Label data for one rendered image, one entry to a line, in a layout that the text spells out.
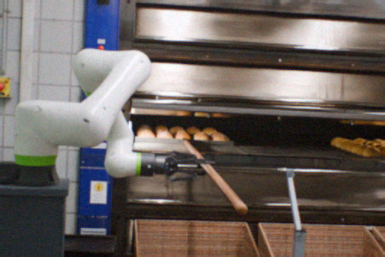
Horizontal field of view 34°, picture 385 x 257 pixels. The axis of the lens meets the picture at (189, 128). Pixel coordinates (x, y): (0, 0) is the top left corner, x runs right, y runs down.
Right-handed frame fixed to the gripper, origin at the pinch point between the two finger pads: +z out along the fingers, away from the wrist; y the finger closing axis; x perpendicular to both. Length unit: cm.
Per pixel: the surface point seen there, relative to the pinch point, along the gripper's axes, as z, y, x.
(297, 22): 49, -66, -58
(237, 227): 24, 36, -52
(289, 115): 43, -20, -41
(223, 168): 10.2, 2.8, -18.2
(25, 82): -80, -29, -54
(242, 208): 0, 0, 80
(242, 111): 21, -21, -41
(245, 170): 19.7, 3.1, -18.3
